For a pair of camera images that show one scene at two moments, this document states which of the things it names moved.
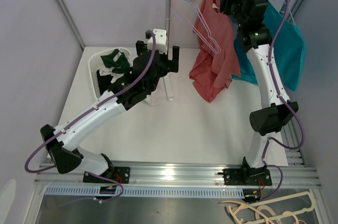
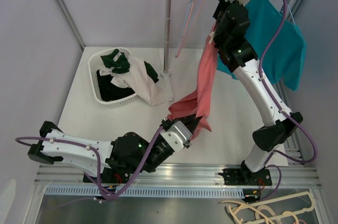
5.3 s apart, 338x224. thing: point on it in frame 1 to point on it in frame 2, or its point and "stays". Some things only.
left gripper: (170, 65) to (191, 122)
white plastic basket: (94, 62) stays
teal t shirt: (289, 49) stays
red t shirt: (217, 62) to (197, 103)
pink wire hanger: (217, 52) to (197, 2)
